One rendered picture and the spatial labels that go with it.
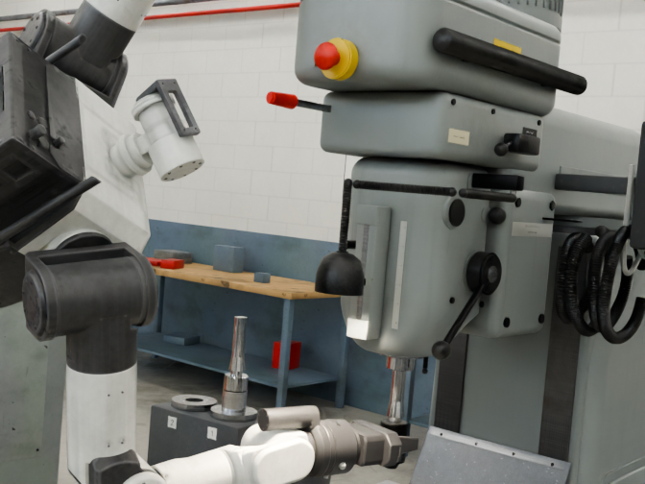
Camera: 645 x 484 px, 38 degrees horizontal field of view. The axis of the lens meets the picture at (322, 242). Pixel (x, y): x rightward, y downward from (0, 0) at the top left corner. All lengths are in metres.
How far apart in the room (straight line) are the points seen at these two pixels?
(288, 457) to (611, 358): 0.74
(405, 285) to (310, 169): 5.80
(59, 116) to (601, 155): 1.09
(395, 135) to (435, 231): 0.16
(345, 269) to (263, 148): 6.26
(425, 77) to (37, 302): 0.61
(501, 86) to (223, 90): 6.55
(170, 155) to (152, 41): 7.49
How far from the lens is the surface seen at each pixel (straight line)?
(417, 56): 1.34
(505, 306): 1.61
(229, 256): 7.33
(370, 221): 1.45
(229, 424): 1.76
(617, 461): 1.99
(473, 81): 1.45
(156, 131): 1.31
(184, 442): 1.83
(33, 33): 1.48
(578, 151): 1.83
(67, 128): 1.29
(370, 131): 1.47
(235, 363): 1.79
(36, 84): 1.30
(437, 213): 1.45
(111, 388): 1.23
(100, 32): 1.47
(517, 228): 1.62
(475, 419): 1.95
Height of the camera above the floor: 1.56
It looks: 3 degrees down
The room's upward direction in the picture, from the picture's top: 5 degrees clockwise
